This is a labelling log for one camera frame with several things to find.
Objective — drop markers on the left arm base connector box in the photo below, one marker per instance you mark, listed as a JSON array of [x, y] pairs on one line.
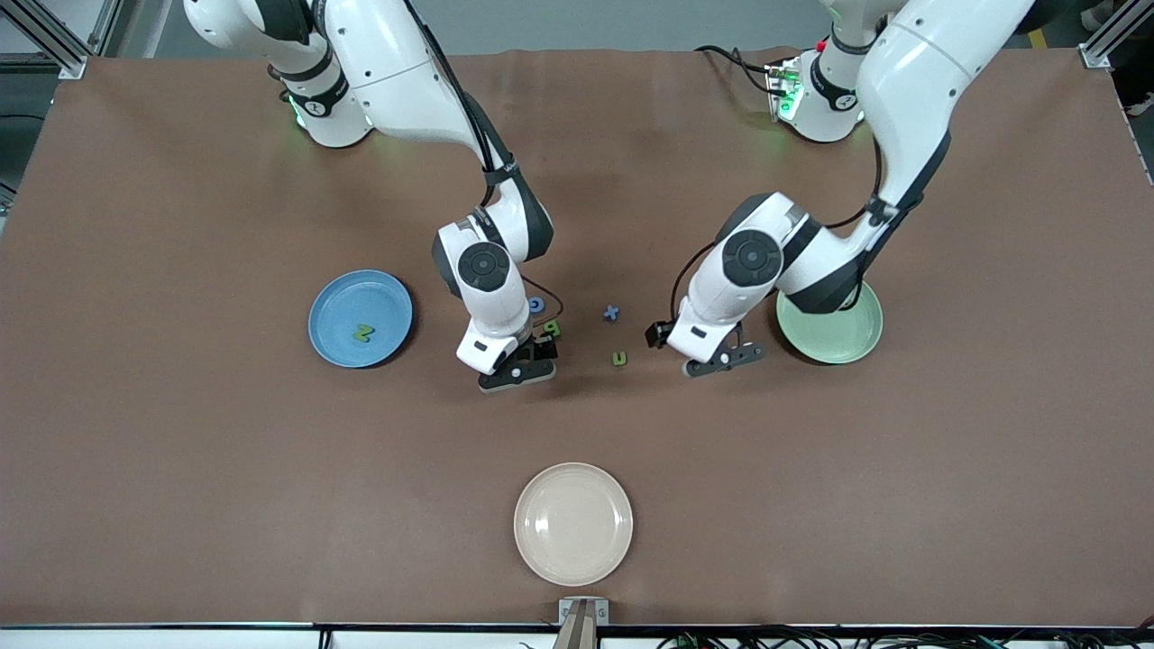
[[783, 90]]

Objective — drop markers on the green plate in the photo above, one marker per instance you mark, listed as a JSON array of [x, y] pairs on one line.
[[852, 338]]

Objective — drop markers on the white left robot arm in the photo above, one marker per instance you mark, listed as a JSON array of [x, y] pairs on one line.
[[911, 81]]

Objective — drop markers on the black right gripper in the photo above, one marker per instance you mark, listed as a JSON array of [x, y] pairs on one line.
[[544, 342]]

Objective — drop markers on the brown table cover sheet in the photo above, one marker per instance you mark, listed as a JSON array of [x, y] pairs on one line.
[[180, 451]]

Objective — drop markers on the cream plate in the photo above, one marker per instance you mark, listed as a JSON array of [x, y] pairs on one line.
[[573, 523]]

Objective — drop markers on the blue plate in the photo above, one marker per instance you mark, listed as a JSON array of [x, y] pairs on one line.
[[361, 297]]

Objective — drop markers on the grey camera mounting post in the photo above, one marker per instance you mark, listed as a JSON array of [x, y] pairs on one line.
[[581, 626]]

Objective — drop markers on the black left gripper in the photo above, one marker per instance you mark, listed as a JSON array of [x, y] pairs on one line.
[[659, 333]]

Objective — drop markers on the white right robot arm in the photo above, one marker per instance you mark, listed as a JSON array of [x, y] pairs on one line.
[[406, 72]]

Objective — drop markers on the aluminium frame post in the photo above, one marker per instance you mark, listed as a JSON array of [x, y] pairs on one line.
[[63, 50], [1104, 45]]

